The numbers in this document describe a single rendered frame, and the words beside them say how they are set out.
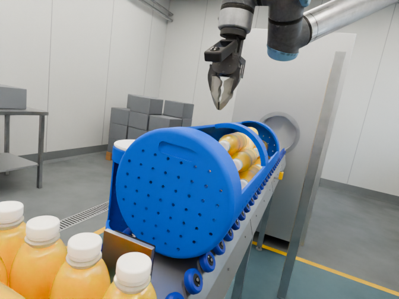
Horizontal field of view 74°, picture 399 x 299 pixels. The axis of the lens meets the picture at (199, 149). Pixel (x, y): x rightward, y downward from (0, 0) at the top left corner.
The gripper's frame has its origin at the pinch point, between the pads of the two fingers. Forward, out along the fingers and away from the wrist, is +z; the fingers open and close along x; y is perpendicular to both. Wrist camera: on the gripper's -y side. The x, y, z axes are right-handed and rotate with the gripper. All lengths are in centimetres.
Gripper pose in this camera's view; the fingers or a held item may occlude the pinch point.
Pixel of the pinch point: (218, 105)
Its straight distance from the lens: 74.4
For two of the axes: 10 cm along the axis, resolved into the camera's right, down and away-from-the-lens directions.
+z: -1.5, 9.7, 1.9
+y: 3.9, -1.2, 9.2
